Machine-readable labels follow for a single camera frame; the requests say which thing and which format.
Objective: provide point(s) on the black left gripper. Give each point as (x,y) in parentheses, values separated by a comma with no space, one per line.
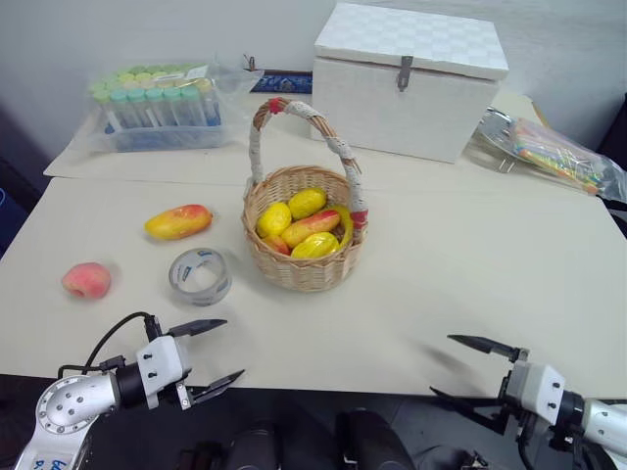
(184,397)

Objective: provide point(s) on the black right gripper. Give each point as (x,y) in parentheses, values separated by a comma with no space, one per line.
(515,422)

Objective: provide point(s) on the small orange-red fruit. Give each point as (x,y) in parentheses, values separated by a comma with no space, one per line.
(276,244)

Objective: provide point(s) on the glossy yellow fruit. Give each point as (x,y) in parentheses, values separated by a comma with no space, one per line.
(316,246)

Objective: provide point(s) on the clear tape roll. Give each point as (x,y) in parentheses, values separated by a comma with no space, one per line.
(178,280)

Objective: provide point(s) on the dark rounded shape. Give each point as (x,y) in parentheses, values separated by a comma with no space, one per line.
(257,448)

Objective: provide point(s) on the red-yellow mango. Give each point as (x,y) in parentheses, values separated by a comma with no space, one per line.
(308,227)
(176,222)

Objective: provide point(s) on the pink peach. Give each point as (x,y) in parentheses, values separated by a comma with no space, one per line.
(88,280)

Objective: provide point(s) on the bumpy yellow lemon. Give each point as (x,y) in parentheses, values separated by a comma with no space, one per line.
(307,203)
(274,219)

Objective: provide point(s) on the yellow-green banana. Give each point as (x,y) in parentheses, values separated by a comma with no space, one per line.
(347,225)

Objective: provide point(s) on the bagged test tube pack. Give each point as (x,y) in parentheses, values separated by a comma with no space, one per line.
(147,137)

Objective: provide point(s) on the bagged colourful sticks pack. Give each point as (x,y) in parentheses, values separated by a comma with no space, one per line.
(563,154)

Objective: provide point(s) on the teal-capped test tube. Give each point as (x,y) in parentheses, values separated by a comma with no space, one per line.
(119,108)
(137,107)
(173,104)
(155,105)

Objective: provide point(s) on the white woven lidded box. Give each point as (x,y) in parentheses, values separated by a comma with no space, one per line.
(406,117)

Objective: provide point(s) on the blue patterned flat item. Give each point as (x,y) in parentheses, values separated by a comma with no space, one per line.
(281,84)

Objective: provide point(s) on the small brown clip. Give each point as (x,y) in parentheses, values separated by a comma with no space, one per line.
(251,62)

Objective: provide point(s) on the metal box latch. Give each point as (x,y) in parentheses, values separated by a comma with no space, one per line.
(404,73)

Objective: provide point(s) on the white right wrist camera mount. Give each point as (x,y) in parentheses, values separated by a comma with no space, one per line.
(531,387)

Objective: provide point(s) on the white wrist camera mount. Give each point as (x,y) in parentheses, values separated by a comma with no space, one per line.
(159,360)
(531,387)

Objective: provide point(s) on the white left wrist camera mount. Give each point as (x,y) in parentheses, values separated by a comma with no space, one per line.
(159,360)

